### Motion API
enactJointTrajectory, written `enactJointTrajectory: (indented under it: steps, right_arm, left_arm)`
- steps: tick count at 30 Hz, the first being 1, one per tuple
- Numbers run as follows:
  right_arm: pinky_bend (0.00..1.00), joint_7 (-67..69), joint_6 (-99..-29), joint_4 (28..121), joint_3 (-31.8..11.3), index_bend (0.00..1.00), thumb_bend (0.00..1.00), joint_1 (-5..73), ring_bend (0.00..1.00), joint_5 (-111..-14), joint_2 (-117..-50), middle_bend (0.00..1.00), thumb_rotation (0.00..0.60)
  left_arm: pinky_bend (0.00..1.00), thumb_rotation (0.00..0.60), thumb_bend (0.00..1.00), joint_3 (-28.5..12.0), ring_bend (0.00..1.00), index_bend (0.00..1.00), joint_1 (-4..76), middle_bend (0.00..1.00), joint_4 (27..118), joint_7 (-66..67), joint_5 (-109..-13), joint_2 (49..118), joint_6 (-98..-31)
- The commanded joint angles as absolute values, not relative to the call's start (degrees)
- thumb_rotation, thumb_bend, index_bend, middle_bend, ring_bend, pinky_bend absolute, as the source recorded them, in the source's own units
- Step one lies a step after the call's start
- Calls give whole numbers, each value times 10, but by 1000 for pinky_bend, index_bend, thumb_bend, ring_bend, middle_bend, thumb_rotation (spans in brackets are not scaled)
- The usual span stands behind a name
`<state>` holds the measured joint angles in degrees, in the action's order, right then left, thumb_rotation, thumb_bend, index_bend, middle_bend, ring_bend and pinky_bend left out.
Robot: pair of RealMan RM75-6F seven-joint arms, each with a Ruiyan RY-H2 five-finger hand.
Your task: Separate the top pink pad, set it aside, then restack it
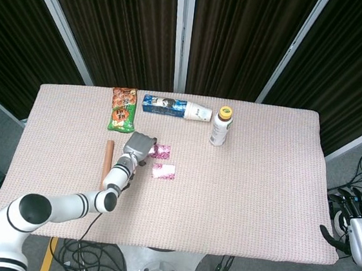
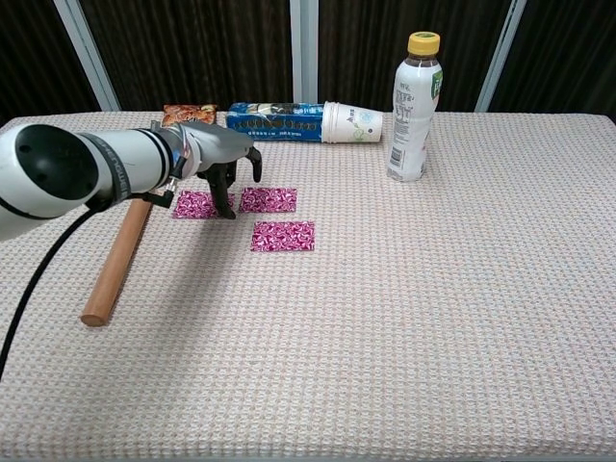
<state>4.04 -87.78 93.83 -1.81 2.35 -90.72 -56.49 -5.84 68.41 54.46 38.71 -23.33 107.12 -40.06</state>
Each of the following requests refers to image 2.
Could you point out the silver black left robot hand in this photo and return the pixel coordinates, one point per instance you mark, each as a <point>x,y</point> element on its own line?
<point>216,144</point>

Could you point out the dark ribbed partition panel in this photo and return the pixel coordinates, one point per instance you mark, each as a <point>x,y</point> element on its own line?
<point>568,53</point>
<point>394,19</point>
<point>33,53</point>
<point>192,48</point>

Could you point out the white paper cup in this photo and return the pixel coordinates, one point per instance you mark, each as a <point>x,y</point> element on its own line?
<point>351,122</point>

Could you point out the blue cardboard box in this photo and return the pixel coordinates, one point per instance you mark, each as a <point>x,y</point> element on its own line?
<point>284,125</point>

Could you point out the pink patterned rectangular block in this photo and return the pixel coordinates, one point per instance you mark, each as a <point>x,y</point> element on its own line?
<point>269,199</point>

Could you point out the grey partition frame post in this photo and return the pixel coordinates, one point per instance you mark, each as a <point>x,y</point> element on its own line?
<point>86,53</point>
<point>500,53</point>
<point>304,48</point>

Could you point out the wooden rolling pin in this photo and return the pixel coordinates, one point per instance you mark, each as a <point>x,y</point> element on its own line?
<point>108,279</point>

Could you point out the white bottle yellow cap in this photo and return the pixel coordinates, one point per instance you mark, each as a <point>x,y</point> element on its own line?
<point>411,120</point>

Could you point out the pink woven tablecloth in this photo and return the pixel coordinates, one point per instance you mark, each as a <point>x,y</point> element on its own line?
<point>337,313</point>

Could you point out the green snack bag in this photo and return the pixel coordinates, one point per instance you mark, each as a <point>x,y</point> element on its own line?
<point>192,114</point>

